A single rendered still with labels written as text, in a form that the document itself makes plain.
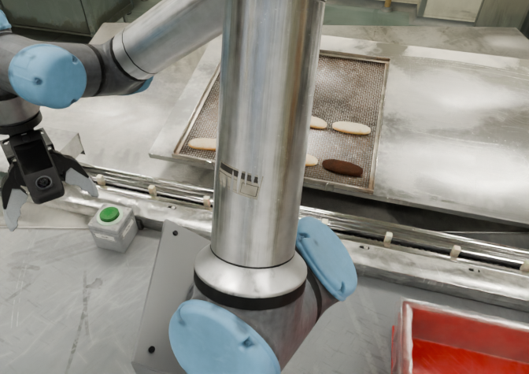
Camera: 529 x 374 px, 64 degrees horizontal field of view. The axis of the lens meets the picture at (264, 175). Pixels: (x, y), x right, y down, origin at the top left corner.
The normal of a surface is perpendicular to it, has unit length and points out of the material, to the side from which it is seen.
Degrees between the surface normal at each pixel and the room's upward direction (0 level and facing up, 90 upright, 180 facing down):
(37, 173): 25
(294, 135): 73
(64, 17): 90
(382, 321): 0
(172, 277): 40
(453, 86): 10
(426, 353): 0
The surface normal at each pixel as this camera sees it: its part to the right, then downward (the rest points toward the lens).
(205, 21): -0.08, 0.83
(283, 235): 0.62, 0.29
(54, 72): 0.86, 0.33
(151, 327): 0.66, -0.55
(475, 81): -0.04, -0.61
